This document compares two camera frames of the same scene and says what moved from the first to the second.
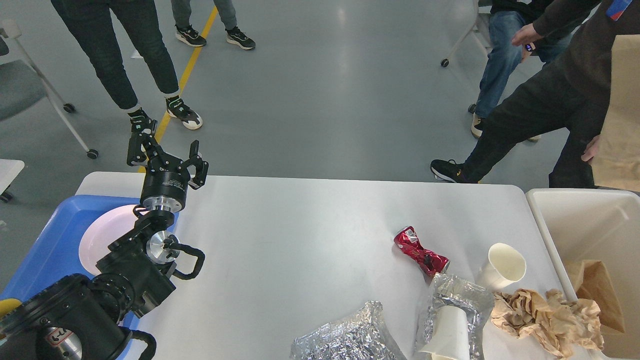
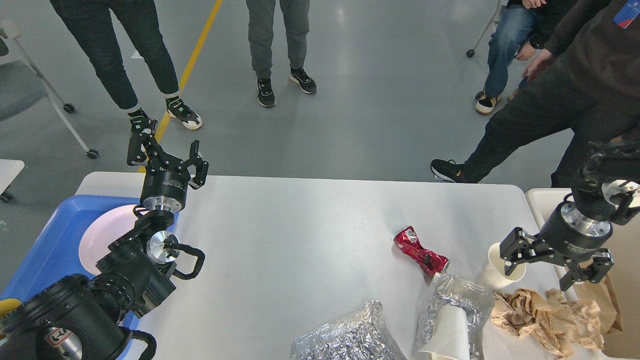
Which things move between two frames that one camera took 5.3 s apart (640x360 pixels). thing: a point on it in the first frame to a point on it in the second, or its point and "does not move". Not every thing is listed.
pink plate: x=106 y=230 does not move
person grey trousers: x=182 y=10 to x=261 y=16
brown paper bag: x=590 y=281 does not move
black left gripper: x=165 y=185 does not move
